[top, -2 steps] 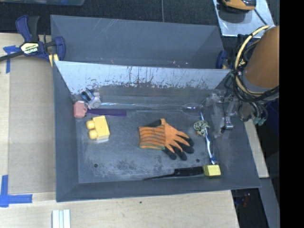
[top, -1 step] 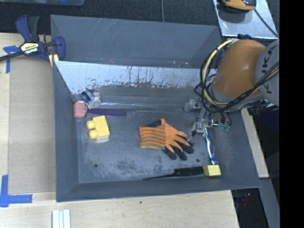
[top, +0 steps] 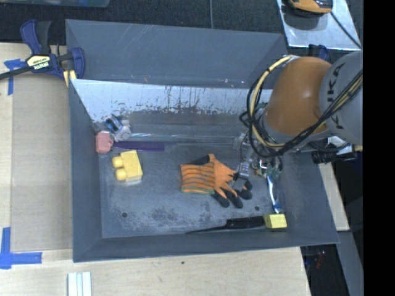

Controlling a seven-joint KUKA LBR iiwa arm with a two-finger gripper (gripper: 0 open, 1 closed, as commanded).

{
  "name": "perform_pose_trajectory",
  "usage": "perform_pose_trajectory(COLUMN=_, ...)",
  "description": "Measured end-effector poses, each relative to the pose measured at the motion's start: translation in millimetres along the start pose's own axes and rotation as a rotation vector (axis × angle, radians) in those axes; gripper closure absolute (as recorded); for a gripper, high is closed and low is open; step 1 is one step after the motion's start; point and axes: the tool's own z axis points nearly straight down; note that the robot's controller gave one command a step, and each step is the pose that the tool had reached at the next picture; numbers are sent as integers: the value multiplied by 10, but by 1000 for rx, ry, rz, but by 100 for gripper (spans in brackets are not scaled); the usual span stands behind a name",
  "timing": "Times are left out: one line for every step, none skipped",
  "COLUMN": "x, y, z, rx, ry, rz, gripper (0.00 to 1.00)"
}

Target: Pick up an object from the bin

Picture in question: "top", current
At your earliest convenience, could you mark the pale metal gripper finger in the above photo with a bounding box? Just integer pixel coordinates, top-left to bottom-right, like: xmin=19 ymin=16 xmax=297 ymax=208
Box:
xmin=231 ymin=163 xmax=251 ymax=193

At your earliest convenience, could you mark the orange and black work glove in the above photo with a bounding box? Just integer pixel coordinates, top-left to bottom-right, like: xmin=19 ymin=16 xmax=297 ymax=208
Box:
xmin=180 ymin=153 xmax=254 ymax=210

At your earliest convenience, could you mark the black flat tool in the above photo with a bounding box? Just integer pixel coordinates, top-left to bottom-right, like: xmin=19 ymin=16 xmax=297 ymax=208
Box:
xmin=185 ymin=215 xmax=266 ymax=235

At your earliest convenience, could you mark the small yellow block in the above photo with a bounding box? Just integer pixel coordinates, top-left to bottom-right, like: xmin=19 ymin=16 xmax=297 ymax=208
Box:
xmin=263 ymin=213 xmax=288 ymax=231

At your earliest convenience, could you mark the grey metal bin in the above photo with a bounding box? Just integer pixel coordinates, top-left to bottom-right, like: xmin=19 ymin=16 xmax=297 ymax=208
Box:
xmin=65 ymin=18 xmax=341 ymax=263

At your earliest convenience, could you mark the purple flat strip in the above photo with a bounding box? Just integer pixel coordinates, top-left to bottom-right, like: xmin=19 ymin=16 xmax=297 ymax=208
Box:
xmin=112 ymin=141 xmax=165 ymax=152

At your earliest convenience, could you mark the yellow toy brick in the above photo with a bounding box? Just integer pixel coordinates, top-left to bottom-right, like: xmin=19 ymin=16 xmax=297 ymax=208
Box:
xmin=111 ymin=150 xmax=144 ymax=183

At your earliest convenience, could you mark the grey and blue toy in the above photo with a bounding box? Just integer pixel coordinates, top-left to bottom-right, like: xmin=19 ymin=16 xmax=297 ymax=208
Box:
xmin=104 ymin=113 xmax=133 ymax=142

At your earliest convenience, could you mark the pink cup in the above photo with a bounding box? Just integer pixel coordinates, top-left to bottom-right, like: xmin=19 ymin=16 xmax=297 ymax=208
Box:
xmin=95 ymin=131 xmax=114 ymax=154

